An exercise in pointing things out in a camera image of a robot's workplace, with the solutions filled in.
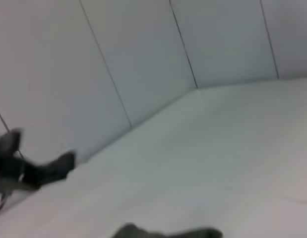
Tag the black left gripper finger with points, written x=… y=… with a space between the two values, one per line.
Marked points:
x=13 y=141
x=54 y=168

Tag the dark green shirt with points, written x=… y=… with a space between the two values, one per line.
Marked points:
x=168 y=231

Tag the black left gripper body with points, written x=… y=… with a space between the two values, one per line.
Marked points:
x=9 y=168

